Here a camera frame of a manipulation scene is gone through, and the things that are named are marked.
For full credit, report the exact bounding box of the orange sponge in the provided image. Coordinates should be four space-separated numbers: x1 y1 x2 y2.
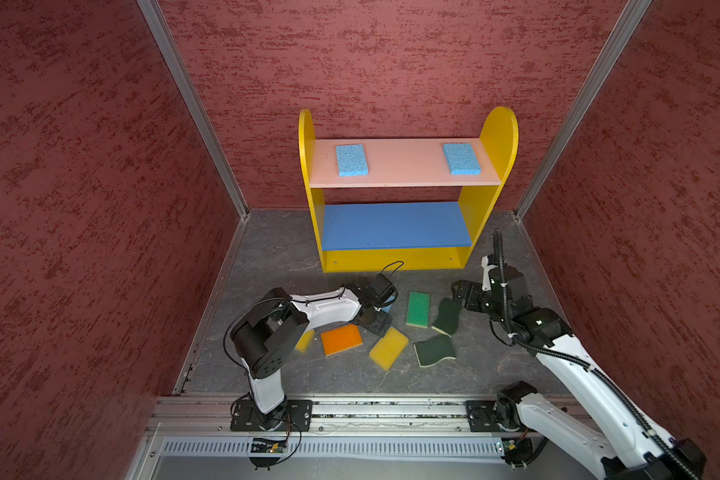
320 324 363 357

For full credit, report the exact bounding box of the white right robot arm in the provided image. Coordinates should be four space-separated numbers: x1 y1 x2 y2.
451 279 706 479

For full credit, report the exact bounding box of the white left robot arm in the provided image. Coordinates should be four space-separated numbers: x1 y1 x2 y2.
222 276 398 423

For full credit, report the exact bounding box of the yellow wooden shelf unit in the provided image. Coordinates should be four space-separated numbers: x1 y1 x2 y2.
298 107 519 273

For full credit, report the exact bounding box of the dark green curved sponge upper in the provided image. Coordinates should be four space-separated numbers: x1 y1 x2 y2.
431 298 462 337

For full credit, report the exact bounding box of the dark green curved sponge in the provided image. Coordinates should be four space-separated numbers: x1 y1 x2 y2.
431 298 462 337
414 335 456 368

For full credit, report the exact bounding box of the green yellow scrub sponge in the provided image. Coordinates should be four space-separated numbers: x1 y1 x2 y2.
405 291 430 329

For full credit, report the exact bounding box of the dark green curved sponge lower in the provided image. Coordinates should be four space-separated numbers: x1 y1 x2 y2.
414 335 456 368

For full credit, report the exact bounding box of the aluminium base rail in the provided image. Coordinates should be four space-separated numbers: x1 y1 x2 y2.
125 392 583 480

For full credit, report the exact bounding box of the aluminium corner frame post right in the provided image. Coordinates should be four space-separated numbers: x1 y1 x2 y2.
514 0 652 222

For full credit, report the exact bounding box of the aluminium corner frame post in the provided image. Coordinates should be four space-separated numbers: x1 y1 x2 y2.
137 0 250 222
514 0 652 222

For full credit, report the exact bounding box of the aluminium corner frame post left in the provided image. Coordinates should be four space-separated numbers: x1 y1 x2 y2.
137 0 250 222

